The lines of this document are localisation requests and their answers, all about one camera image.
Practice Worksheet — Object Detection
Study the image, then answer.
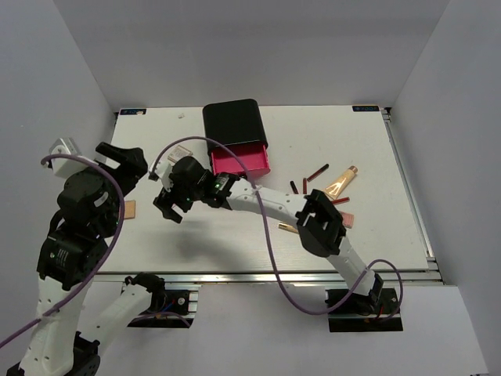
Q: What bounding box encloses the black pink drawer organizer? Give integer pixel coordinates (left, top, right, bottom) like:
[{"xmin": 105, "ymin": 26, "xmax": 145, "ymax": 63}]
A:
[{"xmin": 202, "ymin": 99, "xmax": 271, "ymax": 179}]

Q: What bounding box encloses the purple cable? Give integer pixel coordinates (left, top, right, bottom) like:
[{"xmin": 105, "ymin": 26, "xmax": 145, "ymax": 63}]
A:
[
  {"xmin": 150, "ymin": 136, "xmax": 404, "ymax": 324},
  {"xmin": 0, "ymin": 154, "xmax": 193, "ymax": 349}
]

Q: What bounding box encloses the blue label sticker right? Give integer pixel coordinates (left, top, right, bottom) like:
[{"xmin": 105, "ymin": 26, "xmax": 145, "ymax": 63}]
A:
[{"xmin": 351, "ymin": 105, "xmax": 380, "ymax": 112}]

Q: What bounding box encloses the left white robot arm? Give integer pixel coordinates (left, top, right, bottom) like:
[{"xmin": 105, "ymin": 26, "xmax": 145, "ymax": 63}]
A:
[{"xmin": 1, "ymin": 139, "xmax": 166, "ymax": 375}]

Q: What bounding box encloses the gold cream tube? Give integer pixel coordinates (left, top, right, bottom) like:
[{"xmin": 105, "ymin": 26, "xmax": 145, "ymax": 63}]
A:
[{"xmin": 323, "ymin": 165, "xmax": 358, "ymax": 200}]

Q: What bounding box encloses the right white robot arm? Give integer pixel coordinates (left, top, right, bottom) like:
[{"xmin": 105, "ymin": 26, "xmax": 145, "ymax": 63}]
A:
[{"xmin": 149, "ymin": 156, "xmax": 383, "ymax": 315}]

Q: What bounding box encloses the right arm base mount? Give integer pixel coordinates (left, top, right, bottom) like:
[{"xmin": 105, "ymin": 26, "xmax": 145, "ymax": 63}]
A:
[{"xmin": 327, "ymin": 288, "xmax": 403, "ymax": 333}]

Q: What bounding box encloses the blue label sticker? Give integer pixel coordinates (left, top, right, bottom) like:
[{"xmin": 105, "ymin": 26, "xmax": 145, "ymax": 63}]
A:
[
  {"xmin": 351, "ymin": 105, "xmax": 380, "ymax": 112},
  {"xmin": 119, "ymin": 108, "xmax": 146, "ymax": 116}
]

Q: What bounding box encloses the pink blush palette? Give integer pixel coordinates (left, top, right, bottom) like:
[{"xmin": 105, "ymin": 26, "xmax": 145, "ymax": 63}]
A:
[{"xmin": 341, "ymin": 211, "xmax": 355, "ymax": 229}]

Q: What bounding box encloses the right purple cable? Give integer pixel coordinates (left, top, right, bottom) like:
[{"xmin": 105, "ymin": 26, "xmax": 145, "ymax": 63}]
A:
[{"xmin": 150, "ymin": 136, "xmax": 404, "ymax": 324}]

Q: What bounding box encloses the square gold compact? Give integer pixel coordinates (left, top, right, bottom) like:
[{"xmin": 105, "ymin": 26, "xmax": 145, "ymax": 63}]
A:
[{"xmin": 168, "ymin": 145, "xmax": 193, "ymax": 164}]

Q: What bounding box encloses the beige concealer tube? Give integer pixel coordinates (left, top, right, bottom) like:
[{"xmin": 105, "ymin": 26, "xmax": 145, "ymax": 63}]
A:
[{"xmin": 278, "ymin": 222, "xmax": 298, "ymax": 233}]

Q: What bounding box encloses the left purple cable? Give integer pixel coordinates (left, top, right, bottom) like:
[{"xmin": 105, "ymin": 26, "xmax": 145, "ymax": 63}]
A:
[{"xmin": 0, "ymin": 154, "xmax": 193, "ymax": 349}]

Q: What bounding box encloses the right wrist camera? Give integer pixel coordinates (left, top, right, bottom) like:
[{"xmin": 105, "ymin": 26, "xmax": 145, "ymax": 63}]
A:
[{"xmin": 148, "ymin": 161, "xmax": 173, "ymax": 192}]

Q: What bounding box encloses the clear eyeshadow palette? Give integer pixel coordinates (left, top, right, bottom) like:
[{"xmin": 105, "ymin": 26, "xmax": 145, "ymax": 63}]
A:
[{"xmin": 124, "ymin": 201, "xmax": 136, "ymax": 219}]

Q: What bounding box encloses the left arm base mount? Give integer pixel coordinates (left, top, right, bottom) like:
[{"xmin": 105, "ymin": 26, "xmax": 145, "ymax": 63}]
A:
[{"xmin": 122, "ymin": 273, "xmax": 193, "ymax": 329}]

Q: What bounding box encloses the blue label sticker left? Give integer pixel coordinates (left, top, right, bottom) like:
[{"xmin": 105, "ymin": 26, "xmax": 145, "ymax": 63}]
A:
[{"xmin": 119, "ymin": 108, "xmax": 146, "ymax": 116}]

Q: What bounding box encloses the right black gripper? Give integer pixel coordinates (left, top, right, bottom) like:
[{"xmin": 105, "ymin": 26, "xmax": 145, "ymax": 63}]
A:
[{"xmin": 154, "ymin": 174, "xmax": 204, "ymax": 222}]

